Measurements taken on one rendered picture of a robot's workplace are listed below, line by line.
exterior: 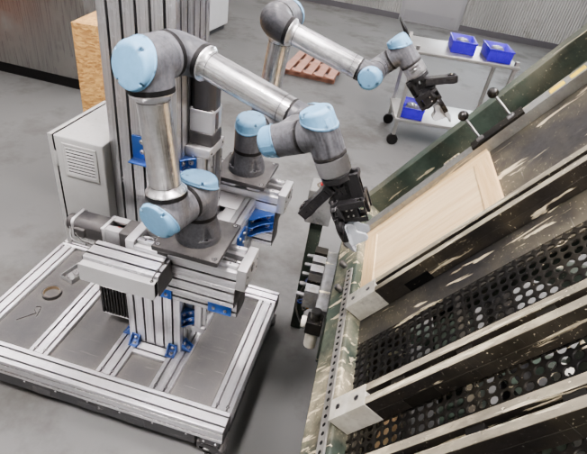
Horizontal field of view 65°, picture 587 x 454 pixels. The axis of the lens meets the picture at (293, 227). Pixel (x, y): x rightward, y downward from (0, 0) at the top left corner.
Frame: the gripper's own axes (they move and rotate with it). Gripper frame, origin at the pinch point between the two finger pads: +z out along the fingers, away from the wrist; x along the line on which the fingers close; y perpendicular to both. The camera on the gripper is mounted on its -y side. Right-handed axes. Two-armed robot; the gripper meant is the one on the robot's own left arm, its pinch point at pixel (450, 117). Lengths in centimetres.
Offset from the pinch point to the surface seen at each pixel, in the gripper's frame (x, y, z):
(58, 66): -295, 290, -172
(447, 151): -15.6, 7.3, 17.1
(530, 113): 12.9, -21.5, 9.2
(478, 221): 55, 9, 12
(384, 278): 50, 42, 17
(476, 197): 34.7, 6.1, 15.7
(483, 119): -13.0, -10.2, 12.0
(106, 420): 43, 186, 22
